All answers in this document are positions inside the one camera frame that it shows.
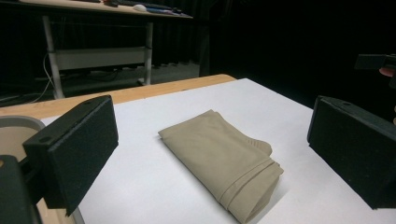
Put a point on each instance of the white board sheet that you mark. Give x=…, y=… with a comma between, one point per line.
x=149, y=186

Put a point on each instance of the wooden board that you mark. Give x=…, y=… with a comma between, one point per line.
x=140, y=91

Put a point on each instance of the dark keyboard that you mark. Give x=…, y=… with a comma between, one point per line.
x=137, y=3

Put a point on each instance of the desk with white legs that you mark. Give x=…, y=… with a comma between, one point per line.
x=99, y=57

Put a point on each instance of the white computer mouse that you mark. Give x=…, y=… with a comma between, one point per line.
x=140, y=7

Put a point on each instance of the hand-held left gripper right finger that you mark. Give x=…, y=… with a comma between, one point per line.
x=351, y=149

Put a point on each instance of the beige cloth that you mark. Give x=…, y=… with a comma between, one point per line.
x=218, y=155

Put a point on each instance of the beige plastic bin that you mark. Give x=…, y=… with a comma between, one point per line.
x=12, y=140

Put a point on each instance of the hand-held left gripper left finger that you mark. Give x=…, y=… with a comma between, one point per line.
x=77, y=146

